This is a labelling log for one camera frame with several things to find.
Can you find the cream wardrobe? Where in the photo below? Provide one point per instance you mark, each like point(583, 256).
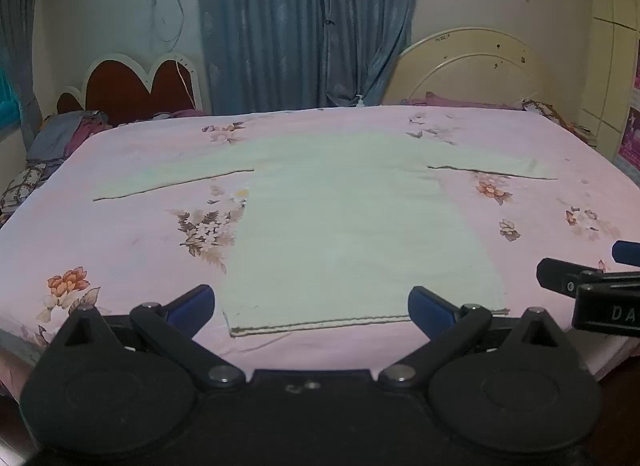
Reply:
point(610, 45)

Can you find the blue-grey side curtain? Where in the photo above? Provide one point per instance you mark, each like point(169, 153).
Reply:
point(17, 20)

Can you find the pile of bedding and pillows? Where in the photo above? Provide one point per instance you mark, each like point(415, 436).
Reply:
point(65, 133)

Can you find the pink wall poster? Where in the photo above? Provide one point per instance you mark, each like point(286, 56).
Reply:
point(632, 135)

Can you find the pink floral bedsheet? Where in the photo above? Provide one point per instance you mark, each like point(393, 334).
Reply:
point(125, 246)

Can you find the patterned pillow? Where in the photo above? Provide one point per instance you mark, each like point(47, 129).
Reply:
point(555, 115)

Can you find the pale green long-sleeve shirt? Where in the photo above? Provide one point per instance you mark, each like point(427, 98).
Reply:
point(340, 226)

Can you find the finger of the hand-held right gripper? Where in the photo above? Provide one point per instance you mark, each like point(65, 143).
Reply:
point(627, 253)
point(560, 278)

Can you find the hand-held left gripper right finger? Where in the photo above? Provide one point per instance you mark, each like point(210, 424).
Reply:
point(430, 306)

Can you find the cream round headboard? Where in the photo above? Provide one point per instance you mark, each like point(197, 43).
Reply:
point(480, 70)

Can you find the purple cloth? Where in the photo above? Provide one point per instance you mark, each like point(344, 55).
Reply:
point(450, 99)

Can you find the teal window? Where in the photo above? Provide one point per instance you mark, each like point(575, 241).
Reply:
point(7, 95)

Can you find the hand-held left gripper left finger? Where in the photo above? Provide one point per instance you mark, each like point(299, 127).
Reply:
point(192, 303)

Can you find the red heart-shaped headboard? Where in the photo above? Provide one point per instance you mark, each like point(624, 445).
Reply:
point(125, 95)

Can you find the diamond-patterned quilt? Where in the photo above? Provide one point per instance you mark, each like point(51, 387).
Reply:
point(25, 185)

